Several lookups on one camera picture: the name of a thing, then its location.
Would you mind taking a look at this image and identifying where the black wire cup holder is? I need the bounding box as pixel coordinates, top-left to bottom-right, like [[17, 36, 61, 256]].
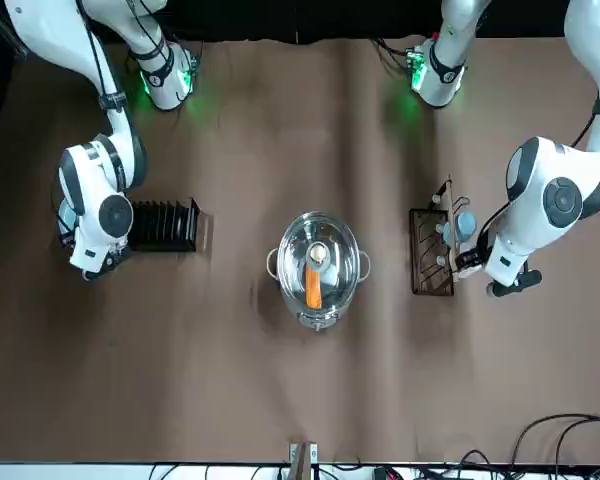
[[408, 174, 474, 297]]

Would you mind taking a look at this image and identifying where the black looped cable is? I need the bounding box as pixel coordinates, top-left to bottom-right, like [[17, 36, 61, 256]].
[[512, 413, 600, 469]]

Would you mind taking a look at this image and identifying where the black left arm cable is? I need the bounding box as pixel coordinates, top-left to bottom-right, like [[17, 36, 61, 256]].
[[472, 112, 600, 264]]

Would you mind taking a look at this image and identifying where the grey-green cooking pot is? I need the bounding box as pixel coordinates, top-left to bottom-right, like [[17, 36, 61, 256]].
[[266, 210, 372, 332]]

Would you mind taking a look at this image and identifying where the glass pot lid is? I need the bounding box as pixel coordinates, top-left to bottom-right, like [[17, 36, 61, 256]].
[[277, 212, 362, 317]]

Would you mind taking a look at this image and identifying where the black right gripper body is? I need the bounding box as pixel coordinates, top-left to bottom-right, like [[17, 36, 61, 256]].
[[82, 248, 134, 281]]

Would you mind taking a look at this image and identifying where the light blue cup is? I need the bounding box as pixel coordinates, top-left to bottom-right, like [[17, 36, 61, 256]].
[[442, 210, 479, 247]]

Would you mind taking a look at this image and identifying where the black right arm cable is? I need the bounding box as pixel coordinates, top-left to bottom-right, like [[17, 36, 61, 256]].
[[77, 0, 126, 111]]

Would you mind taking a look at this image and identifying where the short aluminium profile post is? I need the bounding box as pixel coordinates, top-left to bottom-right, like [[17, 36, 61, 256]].
[[287, 440, 319, 480]]

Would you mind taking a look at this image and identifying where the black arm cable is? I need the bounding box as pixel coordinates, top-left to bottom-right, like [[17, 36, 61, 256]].
[[77, 0, 126, 111], [472, 112, 600, 264]]

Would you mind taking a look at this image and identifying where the black slotted drying rack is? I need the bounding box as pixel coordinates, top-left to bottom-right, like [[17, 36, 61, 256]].
[[128, 197, 202, 254]]

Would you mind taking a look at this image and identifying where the orange carrot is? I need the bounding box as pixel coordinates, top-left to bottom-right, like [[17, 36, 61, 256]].
[[304, 267, 324, 310]]

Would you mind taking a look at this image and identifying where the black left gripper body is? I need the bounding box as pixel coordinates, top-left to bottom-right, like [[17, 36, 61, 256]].
[[455, 251, 487, 271]]

